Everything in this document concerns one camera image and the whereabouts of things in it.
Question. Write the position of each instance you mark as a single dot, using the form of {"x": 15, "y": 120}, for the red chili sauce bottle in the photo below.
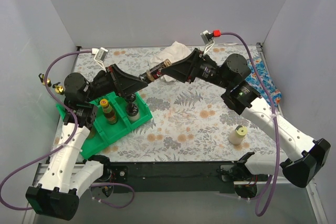
{"x": 108, "y": 111}

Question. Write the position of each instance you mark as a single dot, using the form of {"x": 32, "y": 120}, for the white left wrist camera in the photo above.
{"x": 99, "y": 55}

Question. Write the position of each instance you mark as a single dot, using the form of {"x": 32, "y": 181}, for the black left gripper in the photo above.
{"x": 111, "y": 76}

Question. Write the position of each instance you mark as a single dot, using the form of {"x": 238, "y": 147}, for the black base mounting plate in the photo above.
{"x": 181, "y": 176}

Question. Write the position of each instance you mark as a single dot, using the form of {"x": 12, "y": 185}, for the black-cap white powder bottle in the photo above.
{"x": 133, "y": 112}

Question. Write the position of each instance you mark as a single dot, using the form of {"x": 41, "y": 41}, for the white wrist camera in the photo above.
{"x": 208, "y": 39}
{"x": 99, "y": 55}

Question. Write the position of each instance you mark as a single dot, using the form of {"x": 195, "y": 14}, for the small black-cap spice jar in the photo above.
{"x": 132, "y": 99}

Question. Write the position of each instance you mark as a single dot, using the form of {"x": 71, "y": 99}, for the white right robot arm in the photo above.
{"x": 303, "y": 155}

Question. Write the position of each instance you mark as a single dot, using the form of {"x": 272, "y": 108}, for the black-lid seasoning shaker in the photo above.
{"x": 155, "y": 72}

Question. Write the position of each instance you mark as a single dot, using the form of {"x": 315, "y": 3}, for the white crumpled cloth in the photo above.
{"x": 176, "y": 52}

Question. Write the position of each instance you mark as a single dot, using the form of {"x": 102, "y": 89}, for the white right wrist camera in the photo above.
{"x": 208, "y": 39}

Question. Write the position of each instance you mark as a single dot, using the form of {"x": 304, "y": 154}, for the clear gold-spout oil bottle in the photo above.
{"x": 58, "y": 88}

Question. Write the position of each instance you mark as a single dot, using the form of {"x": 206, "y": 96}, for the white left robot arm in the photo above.
{"x": 58, "y": 192}

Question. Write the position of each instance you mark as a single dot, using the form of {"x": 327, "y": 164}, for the yellow-lid white sauce bottle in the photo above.
{"x": 237, "y": 135}

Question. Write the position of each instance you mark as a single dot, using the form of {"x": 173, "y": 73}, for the green plastic organizer tray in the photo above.
{"x": 106, "y": 133}

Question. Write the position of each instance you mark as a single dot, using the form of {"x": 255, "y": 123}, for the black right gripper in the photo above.
{"x": 195, "y": 64}

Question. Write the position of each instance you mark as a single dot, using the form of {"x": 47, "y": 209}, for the blue floral cloth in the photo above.
{"x": 252, "y": 79}

